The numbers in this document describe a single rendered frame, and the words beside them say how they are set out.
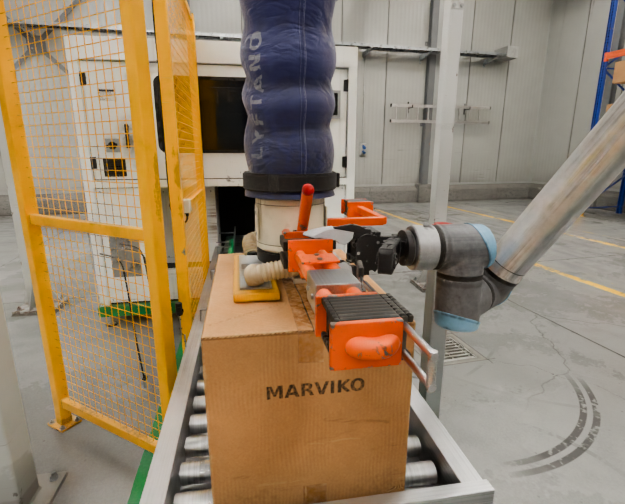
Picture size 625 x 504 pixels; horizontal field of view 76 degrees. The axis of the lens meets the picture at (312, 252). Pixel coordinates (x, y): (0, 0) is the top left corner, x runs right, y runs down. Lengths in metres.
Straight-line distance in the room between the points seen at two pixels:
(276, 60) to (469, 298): 0.61
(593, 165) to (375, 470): 0.72
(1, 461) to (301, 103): 1.54
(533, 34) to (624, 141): 11.87
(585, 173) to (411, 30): 10.08
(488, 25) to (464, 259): 11.23
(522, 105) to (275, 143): 11.66
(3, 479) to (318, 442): 1.28
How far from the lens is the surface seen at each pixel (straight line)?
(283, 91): 0.90
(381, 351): 0.40
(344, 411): 0.85
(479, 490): 0.99
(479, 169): 11.68
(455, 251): 0.81
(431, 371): 0.38
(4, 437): 1.80
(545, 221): 0.91
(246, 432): 0.84
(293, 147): 0.89
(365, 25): 10.42
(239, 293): 0.87
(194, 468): 1.10
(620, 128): 0.88
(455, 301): 0.85
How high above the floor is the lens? 1.26
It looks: 14 degrees down
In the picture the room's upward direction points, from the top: straight up
